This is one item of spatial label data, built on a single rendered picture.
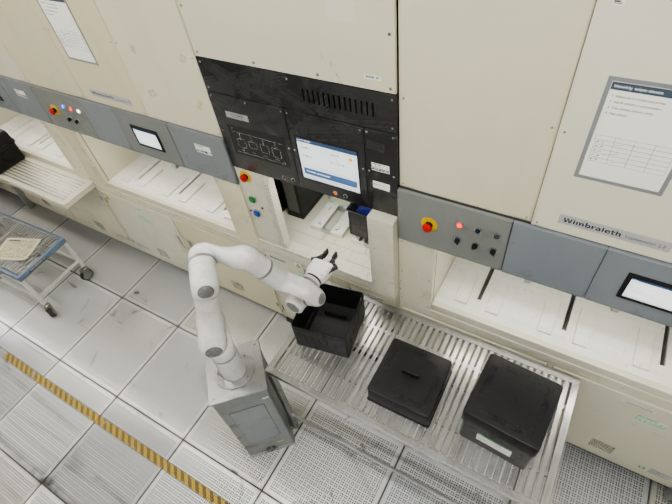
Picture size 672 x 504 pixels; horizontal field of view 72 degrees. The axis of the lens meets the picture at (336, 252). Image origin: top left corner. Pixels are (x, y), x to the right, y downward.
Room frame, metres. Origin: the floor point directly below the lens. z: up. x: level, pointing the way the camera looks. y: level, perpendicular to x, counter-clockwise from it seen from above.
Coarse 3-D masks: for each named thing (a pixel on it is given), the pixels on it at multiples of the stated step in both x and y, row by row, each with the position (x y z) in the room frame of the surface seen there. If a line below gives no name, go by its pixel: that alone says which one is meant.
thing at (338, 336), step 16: (320, 288) 1.43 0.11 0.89; (336, 288) 1.39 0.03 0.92; (336, 304) 1.40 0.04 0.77; (352, 304) 1.35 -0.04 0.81; (304, 320) 1.31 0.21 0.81; (320, 320) 1.32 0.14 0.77; (336, 320) 1.30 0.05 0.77; (352, 320) 1.18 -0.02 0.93; (304, 336) 1.18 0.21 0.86; (320, 336) 1.14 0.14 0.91; (336, 336) 1.21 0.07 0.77; (352, 336) 1.15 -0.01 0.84; (336, 352) 1.11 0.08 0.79
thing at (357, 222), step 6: (354, 204) 1.77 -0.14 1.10; (348, 210) 1.72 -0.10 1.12; (354, 210) 1.77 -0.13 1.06; (348, 216) 1.72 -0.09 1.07; (354, 216) 1.70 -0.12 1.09; (360, 216) 1.68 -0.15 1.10; (366, 216) 1.66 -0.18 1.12; (354, 222) 1.70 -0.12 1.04; (360, 222) 1.68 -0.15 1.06; (366, 222) 1.66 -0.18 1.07; (354, 228) 1.70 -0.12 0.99; (360, 228) 1.68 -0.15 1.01; (366, 228) 1.66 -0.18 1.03; (354, 234) 1.71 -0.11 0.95; (360, 234) 1.68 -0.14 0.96; (366, 234) 1.66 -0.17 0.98; (360, 240) 1.69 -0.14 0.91
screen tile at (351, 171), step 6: (330, 156) 1.51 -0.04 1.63; (336, 156) 1.49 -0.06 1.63; (342, 156) 1.48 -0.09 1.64; (348, 156) 1.46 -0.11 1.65; (342, 162) 1.48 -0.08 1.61; (348, 162) 1.46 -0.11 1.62; (354, 162) 1.45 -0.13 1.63; (330, 168) 1.52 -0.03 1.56; (336, 168) 1.50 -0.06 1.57; (342, 168) 1.48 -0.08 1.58; (348, 168) 1.46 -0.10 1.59; (354, 168) 1.45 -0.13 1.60; (342, 174) 1.48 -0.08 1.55; (348, 174) 1.47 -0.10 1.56; (354, 174) 1.45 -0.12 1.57
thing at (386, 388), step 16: (400, 352) 1.01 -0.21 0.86; (416, 352) 1.00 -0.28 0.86; (384, 368) 0.95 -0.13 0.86; (400, 368) 0.94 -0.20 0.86; (416, 368) 0.92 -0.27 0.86; (432, 368) 0.91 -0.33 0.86; (448, 368) 0.90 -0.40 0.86; (384, 384) 0.88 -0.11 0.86; (400, 384) 0.86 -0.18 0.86; (416, 384) 0.85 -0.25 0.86; (432, 384) 0.84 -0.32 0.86; (384, 400) 0.82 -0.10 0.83; (400, 400) 0.79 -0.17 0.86; (416, 400) 0.78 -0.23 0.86; (432, 400) 0.77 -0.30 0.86; (416, 416) 0.73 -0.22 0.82; (432, 416) 0.74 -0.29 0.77
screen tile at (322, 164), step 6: (300, 144) 1.60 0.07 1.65; (306, 150) 1.58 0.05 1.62; (312, 150) 1.56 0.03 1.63; (318, 150) 1.54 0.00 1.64; (324, 150) 1.53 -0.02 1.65; (318, 156) 1.55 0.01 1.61; (324, 156) 1.53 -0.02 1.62; (306, 162) 1.59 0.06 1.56; (312, 162) 1.57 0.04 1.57; (318, 162) 1.55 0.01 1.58; (324, 162) 1.53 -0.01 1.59; (318, 168) 1.55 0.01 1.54; (324, 168) 1.53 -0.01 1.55
